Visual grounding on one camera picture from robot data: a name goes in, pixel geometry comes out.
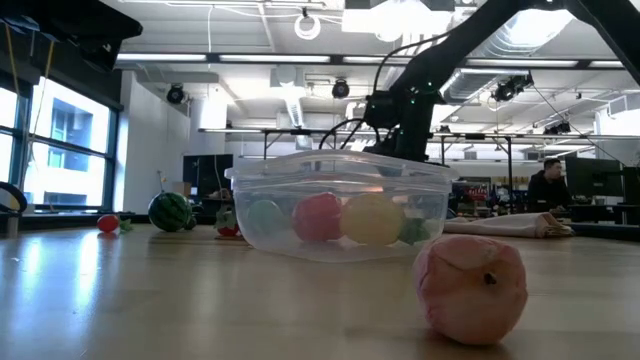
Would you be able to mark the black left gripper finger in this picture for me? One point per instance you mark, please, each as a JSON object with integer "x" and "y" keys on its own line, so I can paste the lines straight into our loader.
{"x": 100, "y": 25}

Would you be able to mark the yellow toy fruit green stem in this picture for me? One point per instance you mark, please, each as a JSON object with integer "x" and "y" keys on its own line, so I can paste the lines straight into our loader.
{"x": 372, "y": 218}

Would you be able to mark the large red toy tomato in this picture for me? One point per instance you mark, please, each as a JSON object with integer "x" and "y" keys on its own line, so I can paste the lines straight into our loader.
{"x": 317, "y": 216}

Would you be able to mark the clear plastic tupperware container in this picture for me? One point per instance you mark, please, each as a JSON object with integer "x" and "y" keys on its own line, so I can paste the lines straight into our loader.
{"x": 350, "y": 252}

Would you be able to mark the round green toy fruit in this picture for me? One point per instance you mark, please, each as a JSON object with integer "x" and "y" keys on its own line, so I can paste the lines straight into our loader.
{"x": 265, "y": 216}

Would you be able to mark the pink toy peach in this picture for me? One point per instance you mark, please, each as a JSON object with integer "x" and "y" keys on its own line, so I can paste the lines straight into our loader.
{"x": 470, "y": 290}

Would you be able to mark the small red toy tomato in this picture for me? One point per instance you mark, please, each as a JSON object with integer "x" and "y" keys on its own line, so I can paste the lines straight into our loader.
{"x": 107, "y": 223}

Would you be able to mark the striped green toy watermelon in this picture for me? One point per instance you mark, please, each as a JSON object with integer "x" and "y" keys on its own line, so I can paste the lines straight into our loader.
{"x": 170, "y": 211}

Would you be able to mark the small dark toy piece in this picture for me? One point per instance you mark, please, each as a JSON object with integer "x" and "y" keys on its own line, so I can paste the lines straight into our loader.
{"x": 190, "y": 223}

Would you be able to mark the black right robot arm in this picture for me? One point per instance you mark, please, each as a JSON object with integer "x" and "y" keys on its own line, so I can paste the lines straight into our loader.
{"x": 465, "y": 35}

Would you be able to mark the black ceiling spotlight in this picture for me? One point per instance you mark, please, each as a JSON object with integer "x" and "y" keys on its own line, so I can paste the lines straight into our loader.
{"x": 340, "y": 89}
{"x": 175, "y": 94}

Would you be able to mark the long ceiling light bar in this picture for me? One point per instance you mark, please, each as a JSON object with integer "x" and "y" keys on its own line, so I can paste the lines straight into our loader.
{"x": 160, "y": 57}

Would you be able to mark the pink folded cloth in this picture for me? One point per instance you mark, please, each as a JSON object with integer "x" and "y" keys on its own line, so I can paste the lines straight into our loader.
{"x": 510, "y": 225}

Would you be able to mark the large glass window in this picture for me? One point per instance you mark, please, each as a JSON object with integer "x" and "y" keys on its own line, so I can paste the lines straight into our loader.
{"x": 70, "y": 165}

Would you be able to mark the person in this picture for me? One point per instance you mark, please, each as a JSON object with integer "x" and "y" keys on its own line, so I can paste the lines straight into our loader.
{"x": 547, "y": 190}

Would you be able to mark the black computer monitor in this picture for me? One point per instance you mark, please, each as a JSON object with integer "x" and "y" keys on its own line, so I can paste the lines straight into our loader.
{"x": 593, "y": 177}
{"x": 632, "y": 195}
{"x": 207, "y": 175}

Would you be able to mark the black metal frame rack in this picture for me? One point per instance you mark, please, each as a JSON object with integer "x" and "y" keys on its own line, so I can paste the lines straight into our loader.
{"x": 442, "y": 155}

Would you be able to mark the silver ventilation duct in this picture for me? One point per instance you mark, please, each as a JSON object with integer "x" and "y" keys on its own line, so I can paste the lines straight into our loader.
{"x": 475, "y": 87}

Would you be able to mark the black ceiling camera cluster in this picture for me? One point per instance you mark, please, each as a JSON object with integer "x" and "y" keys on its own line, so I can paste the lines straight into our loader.
{"x": 510, "y": 87}

